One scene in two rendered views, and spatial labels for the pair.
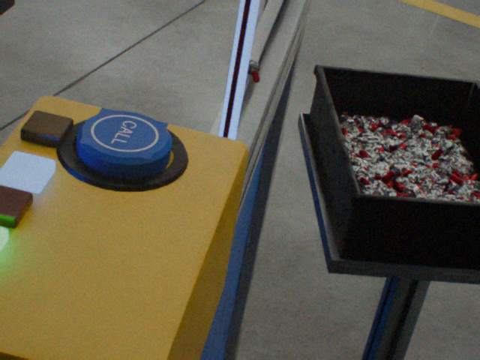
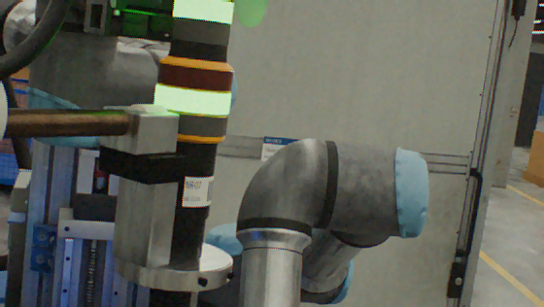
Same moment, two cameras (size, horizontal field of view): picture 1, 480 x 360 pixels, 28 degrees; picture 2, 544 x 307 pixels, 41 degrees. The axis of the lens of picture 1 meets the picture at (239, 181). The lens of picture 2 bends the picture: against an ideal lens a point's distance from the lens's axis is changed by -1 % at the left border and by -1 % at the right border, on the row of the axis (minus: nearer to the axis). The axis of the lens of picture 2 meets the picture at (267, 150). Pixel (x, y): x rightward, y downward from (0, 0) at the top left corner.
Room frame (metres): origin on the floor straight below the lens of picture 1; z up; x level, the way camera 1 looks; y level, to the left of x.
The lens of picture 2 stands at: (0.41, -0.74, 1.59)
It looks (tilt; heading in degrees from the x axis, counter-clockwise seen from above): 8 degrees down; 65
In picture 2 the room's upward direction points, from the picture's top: 7 degrees clockwise
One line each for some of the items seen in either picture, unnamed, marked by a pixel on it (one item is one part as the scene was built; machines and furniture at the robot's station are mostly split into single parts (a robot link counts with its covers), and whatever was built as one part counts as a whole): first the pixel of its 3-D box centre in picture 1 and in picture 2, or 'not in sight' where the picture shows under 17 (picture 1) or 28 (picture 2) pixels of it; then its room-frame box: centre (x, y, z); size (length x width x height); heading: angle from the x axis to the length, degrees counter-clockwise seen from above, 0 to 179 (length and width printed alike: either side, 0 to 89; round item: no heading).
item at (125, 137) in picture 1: (124, 146); not in sight; (0.34, 0.05, 1.08); 0.04 x 0.04 x 0.02
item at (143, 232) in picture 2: not in sight; (170, 193); (0.55, -0.34, 1.50); 0.09 x 0.07 x 0.10; 29
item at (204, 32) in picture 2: not in sight; (200, 32); (0.55, -0.33, 1.59); 0.03 x 0.03 x 0.01
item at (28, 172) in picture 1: (26, 172); not in sight; (0.31, 0.08, 1.08); 0.02 x 0.02 x 0.01; 84
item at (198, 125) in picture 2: not in sight; (189, 120); (0.55, -0.33, 1.54); 0.04 x 0.04 x 0.01
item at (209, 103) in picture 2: not in sight; (192, 98); (0.55, -0.33, 1.56); 0.04 x 0.04 x 0.01
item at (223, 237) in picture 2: not in sight; (237, 261); (0.94, 0.45, 1.20); 0.13 x 0.12 x 0.14; 162
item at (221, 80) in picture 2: not in sight; (195, 76); (0.55, -0.33, 1.57); 0.04 x 0.04 x 0.01
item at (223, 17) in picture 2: not in sight; (203, 10); (0.55, -0.33, 1.61); 0.03 x 0.03 x 0.01
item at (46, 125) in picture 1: (47, 128); not in sight; (0.34, 0.08, 1.08); 0.02 x 0.02 x 0.01; 84
